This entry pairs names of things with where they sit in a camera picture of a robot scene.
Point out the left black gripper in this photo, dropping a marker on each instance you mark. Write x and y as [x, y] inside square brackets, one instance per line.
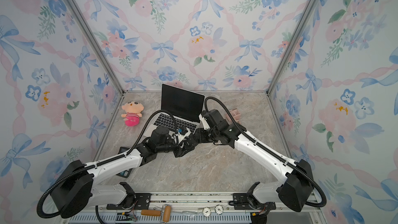
[181, 151]

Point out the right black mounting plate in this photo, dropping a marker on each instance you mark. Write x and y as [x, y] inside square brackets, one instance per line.
[242, 201]

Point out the pink small toy appliance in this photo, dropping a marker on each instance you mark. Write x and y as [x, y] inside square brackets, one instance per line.
[235, 114]

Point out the white round knob right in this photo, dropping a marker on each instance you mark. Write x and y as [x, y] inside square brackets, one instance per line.
[219, 209]

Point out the wooden handle roller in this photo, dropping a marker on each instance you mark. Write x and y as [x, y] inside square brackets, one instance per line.
[164, 212]

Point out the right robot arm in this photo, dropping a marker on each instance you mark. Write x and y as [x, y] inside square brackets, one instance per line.
[292, 189]

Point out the pink plush doll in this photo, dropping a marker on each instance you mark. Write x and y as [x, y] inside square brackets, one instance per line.
[133, 113]

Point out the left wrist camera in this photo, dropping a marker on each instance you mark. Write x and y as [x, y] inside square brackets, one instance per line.
[183, 133]

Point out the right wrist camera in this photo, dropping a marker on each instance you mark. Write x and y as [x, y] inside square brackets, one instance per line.
[203, 122]

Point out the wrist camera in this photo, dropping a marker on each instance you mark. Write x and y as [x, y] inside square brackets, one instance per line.
[183, 133]
[203, 122]

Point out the white round knob left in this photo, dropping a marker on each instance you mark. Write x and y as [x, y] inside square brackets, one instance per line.
[206, 212]

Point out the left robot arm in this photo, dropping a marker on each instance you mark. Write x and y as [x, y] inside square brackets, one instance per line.
[77, 188]

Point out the aluminium front rail frame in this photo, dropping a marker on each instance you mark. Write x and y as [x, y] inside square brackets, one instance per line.
[187, 208]

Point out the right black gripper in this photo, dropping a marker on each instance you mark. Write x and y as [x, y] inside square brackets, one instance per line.
[200, 136]

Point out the black mounting plate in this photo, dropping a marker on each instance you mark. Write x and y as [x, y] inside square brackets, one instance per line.
[242, 201]
[139, 201]

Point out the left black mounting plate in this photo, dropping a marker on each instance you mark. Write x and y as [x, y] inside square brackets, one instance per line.
[139, 201]

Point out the white round knob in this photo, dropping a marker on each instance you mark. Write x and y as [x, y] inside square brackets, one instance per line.
[206, 212]
[219, 209]

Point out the silver laptop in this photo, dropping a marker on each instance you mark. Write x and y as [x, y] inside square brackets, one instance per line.
[184, 105]

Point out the black calculator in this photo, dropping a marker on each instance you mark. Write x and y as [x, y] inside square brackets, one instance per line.
[127, 172]

